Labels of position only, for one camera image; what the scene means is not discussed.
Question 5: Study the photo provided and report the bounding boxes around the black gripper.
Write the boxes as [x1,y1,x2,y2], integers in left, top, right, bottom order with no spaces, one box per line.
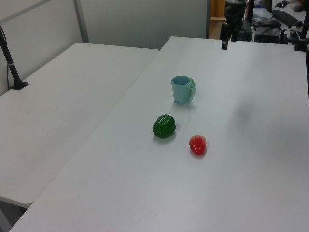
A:
[221,0,245,51]

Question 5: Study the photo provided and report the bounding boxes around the light blue hexagonal mug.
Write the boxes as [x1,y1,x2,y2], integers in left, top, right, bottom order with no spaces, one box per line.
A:
[171,76,197,105]

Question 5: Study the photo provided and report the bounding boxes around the black vertical pole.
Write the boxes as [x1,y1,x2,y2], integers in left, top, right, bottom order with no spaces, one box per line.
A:
[247,0,255,25]

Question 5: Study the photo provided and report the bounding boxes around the black equipment box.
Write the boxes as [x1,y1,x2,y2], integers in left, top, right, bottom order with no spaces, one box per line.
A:
[253,28,288,44]

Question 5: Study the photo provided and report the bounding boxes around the black game controller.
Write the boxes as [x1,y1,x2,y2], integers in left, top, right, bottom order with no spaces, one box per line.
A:
[253,19,281,29]

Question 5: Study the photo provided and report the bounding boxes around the black keyboard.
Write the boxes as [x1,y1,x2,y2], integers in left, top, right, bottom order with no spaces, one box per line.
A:
[271,9,298,29]

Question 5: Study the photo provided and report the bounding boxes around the dark green bell pepper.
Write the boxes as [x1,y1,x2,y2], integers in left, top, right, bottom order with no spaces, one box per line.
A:
[152,114,177,139]

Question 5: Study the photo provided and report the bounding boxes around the red bell pepper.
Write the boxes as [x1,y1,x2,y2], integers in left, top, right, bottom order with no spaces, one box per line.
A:
[189,134,208,157]

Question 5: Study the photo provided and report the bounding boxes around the black clamp camera stand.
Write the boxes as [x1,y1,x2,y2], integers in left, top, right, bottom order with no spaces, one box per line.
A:
[293,20,309,52]

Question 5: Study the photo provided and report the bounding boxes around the black camera stand with cable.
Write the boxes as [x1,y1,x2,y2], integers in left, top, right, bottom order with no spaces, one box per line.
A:
[0,24,29,91]

